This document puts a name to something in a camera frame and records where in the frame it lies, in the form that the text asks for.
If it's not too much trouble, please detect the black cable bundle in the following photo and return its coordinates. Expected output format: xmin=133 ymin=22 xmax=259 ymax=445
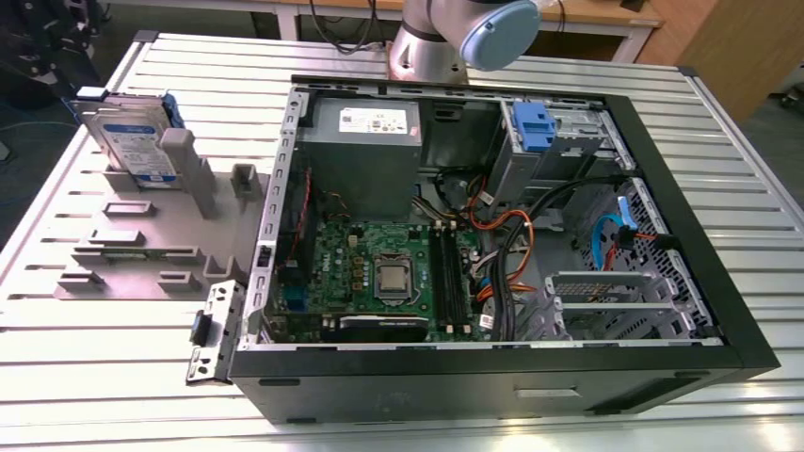
xmin=489 ymin=216 xmax=535 ymax=341

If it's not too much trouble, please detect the black open PC case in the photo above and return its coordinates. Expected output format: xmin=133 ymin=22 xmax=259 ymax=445
xmin=227 ymin=73 xmax=782 ymax=424

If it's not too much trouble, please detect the blue drive latch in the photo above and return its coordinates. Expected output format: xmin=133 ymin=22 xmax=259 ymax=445
xmin=511 ymin=101 xmax=559 ymax=153

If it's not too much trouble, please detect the silver CPU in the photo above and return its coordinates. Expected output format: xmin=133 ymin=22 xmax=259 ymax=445
xmin=375 ymin=263 xmax=418 ymax=291

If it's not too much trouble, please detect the green motherboard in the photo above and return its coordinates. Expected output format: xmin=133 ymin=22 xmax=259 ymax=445
xmin=270 ymin=218 xmax=498 ymax=343

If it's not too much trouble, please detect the orange wire loop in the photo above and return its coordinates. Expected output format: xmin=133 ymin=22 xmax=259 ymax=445
xmin=469 ymin=209 xmax=537 ymax=265

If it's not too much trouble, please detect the metal disk bay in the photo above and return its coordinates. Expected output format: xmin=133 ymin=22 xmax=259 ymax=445
xmin=543 ymin=270 xmax=722 ymax=340

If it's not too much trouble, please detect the orange power wire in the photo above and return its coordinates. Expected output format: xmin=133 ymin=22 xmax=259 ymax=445
xmin=618 ymin=227 xmax=685 ymax=251

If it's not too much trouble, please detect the thick black cable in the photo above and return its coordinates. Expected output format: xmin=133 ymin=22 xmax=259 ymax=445
xmin=527 ymin=173 xmax=631 ymax=213

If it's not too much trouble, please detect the metal card retainer bracket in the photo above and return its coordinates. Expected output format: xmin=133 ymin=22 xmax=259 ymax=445
xmin=186 ymin=278 xmax=249 ymax=387

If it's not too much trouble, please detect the black graphics card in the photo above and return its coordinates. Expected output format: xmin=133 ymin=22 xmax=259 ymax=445
xmin=319 ymin=313 xmax=433 ymax=344

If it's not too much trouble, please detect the grey power supply unit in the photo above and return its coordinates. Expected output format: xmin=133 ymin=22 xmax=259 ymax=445
xmin=294 ymin=96 xmax=425 ymax=222

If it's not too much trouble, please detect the metal optical drive cage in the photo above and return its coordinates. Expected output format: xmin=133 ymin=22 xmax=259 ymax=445
xmin=490 ymin=98 xmax=634 ymax=203

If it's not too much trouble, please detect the hard disk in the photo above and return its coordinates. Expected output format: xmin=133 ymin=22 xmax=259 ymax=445
xmin=67 ymin=87 xmax=186 ymax=192

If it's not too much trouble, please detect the blue data wire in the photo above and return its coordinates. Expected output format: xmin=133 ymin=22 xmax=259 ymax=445
xmin=593 ymin=194 xmax=633 ymax=273

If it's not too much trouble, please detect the black RAM slot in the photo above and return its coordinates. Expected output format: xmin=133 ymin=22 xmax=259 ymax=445
xmin=445 ymin=220 xmax=474 ymax=335
xmin=429 ymin=220 xmax=455 ymax=336

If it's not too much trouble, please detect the wooden cabinet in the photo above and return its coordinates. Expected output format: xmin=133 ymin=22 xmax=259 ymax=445
xmin=634 ymin=0 xmax=804 ymax=126

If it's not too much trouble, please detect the grey parts rack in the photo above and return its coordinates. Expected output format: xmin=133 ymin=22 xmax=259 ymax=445
xmin=54 ymin=129 xmax=275 ymax=302

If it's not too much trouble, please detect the green RAM stick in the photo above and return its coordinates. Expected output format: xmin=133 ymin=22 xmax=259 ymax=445
xmin=102 ymin=250 xmax=173 ymax=262

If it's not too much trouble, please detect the CPU socket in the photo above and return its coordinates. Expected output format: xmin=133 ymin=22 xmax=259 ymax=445
xmin=369 ymin=251 xmax=425 ymax=310

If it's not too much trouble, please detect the wooden desk white frame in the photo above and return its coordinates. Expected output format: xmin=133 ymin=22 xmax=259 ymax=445
xmin=250 ymin=0 xmax=666 ymax=65

